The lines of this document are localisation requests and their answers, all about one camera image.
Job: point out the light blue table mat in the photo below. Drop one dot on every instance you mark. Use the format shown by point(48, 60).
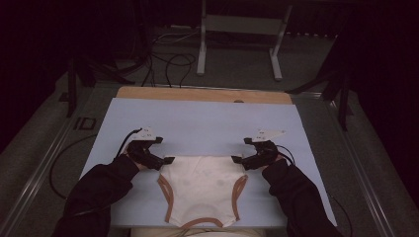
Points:
point(204, 125)

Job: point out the white metal stand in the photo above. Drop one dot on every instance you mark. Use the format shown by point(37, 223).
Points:
point(243, 24)

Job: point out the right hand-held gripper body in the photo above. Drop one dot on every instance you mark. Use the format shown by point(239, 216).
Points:
point(265, 154)

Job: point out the person's left hand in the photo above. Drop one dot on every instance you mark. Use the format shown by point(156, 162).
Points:
point(124, 152)

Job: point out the black tripod stand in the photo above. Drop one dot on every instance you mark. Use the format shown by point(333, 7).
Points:
point(344, 98)
point(70, 89)

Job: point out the metal floor rail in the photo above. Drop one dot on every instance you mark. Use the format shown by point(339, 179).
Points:
point(36, 181)
point(372, 184)

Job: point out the white baby bodysuit tan trim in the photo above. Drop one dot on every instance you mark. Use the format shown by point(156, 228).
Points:
point(202, 187)

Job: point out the square floor socket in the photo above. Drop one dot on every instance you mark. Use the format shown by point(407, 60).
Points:
point(85, 123)

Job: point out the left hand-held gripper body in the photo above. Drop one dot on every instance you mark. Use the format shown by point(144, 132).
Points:
point(145, 154)

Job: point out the person's right hand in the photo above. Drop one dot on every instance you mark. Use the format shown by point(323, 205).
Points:
point(280, 159)

